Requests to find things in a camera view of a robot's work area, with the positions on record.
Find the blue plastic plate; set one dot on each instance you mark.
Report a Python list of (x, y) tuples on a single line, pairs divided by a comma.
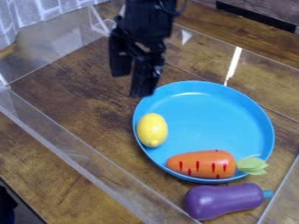
[(210, 117)]

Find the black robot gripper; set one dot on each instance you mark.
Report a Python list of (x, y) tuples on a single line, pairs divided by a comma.
[(146, 24)]

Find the yellow toy lemon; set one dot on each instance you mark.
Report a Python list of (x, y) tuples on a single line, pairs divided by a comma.
[(153, 130)]

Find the purple toy eggplant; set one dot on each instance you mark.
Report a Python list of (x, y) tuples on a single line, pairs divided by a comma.
[(207, 201)]

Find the orange toy carrot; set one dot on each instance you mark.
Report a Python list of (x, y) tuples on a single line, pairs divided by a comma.
[(214, 164)]

